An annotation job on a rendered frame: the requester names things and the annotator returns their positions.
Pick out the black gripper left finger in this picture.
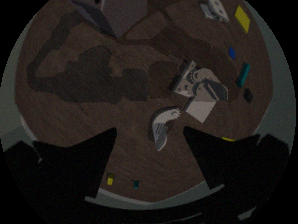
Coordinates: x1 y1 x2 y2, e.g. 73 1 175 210
33 128 117 198

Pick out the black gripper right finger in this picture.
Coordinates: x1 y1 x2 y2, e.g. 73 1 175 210
182 127 261 189

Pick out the yellow rectangular bar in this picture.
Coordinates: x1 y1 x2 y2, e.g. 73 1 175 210
108 173 114 185

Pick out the olive yellow flat square plate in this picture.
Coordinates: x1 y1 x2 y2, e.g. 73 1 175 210
233 6 250 34

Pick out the blue flat rectangular block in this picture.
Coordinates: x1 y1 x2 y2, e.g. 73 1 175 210
229 45 235 60

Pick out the teal rectangular bar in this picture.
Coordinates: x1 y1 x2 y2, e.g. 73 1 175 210
237 63 250 88

